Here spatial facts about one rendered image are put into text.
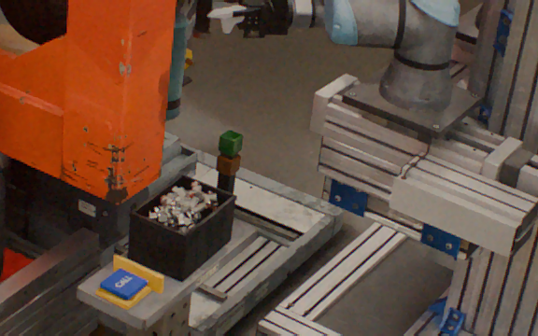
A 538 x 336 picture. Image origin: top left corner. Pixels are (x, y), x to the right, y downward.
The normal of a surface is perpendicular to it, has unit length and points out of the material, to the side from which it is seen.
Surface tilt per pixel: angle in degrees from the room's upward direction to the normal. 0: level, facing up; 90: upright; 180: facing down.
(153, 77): 90
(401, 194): 90
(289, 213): 0
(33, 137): 90
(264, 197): 0
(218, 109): 0
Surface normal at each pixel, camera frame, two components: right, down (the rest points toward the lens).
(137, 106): 0.85, 0.35
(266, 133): 0.12, -0.86
